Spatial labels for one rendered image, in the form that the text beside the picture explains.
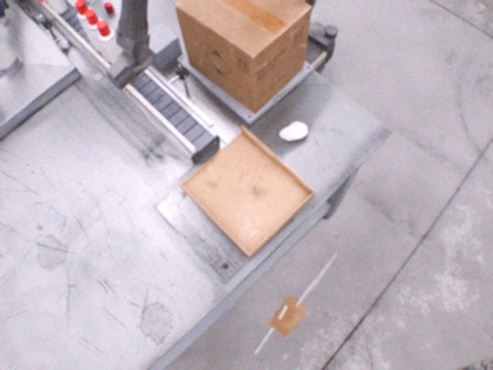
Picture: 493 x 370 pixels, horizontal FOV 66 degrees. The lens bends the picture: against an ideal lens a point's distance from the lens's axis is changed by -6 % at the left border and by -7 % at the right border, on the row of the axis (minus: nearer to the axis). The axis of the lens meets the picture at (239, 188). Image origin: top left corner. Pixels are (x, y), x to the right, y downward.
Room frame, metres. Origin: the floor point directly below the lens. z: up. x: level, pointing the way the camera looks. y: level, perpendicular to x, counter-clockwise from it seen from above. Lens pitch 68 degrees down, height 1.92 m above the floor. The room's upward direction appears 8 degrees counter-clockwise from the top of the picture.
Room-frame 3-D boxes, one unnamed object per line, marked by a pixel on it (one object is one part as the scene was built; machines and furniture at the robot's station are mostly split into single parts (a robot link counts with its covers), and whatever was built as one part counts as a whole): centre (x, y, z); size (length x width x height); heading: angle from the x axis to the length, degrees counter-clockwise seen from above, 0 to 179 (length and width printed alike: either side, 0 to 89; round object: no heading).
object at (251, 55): (0.86, -0.07, 0.99); 0.30 x 0.24 x 0.27; 40
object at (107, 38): (0.90, 0.33, 0.98); 0.05 x 0.05 x 0.20
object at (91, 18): (0.95, 0.37, 0.98); 0.05 x 0.05 x 0.20
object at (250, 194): (0.42, -0.02, 0.85); 0.30 x 0.26 x 0.04; 36
